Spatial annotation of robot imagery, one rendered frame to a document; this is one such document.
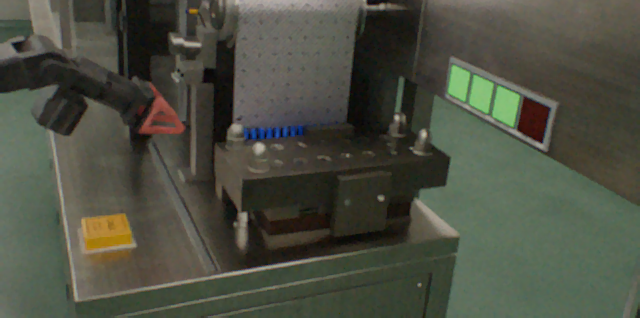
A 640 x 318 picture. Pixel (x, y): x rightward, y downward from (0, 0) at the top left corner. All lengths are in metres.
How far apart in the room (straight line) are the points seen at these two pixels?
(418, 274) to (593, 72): 0.51
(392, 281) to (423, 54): 0.41
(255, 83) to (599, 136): 0.60
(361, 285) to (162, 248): 0.35
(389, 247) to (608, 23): 0.52
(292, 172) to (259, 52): 0.24
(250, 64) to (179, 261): 0.37
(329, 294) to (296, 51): 0.44
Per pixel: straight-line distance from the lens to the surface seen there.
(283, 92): 1.22
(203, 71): 1.24
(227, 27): 1.16
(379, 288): 1.18
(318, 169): 1.08
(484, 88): 1.05
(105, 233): 1.10
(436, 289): 1.25
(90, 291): 1.01
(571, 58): 0.92
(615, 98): 0.88
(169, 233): 1.14
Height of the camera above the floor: 1.47
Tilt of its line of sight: 21 degrees down
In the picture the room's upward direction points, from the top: 5 degrees clockwise
